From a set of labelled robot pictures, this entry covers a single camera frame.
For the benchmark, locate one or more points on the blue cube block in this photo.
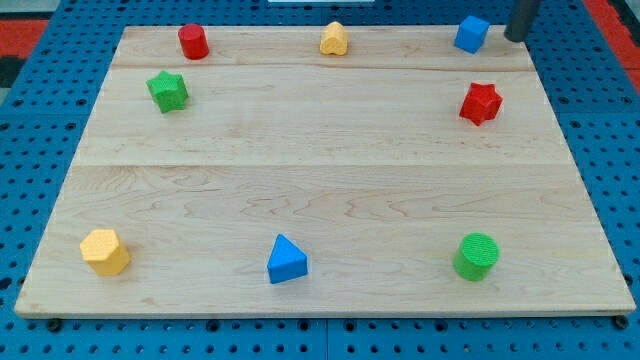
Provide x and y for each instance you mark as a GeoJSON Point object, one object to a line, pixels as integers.
{"type": "Point", "coordinates": [471, 34]}

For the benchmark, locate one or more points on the wooden board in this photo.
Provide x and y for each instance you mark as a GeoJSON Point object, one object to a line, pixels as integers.
{"type": "Point", "coordinates": [361, 160]}

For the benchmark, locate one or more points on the blue triangle block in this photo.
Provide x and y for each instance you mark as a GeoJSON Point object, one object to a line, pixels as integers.
{"type": "Point", "coordinates": [286, 261]}

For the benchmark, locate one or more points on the yellow heart block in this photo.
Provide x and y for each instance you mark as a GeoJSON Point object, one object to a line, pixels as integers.
{"type": "Point", "coordinates": [334, 39]}

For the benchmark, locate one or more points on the green cylinder block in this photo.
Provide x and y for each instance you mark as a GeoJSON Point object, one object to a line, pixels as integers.
{"type": "Point", "coordinates": [475, 257]}

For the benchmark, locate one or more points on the green star block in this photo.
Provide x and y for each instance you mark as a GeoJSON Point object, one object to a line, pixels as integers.
{"type": "Point", "coordinates": [168, 91]}

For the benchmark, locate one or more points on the red star block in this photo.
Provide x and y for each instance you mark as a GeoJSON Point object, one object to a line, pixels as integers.
{"type": "Point", "coordinates": [481, 103]}

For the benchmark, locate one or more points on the red cylinder block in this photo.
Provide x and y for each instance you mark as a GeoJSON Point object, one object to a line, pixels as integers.
{"type": "Point", "coordinates": [193, 41]}

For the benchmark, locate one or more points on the yellow hexagon block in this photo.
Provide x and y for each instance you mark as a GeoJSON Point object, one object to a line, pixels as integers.
{"type": "Point", "coordinates": [104, 252]}

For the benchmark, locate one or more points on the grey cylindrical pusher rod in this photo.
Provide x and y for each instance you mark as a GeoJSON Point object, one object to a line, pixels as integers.
{"type": "Point", "coordinates": [521, 20]}

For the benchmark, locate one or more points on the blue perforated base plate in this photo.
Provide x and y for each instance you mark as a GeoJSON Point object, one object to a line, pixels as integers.
{"type": "Point", "coordinates": [49, 103]}

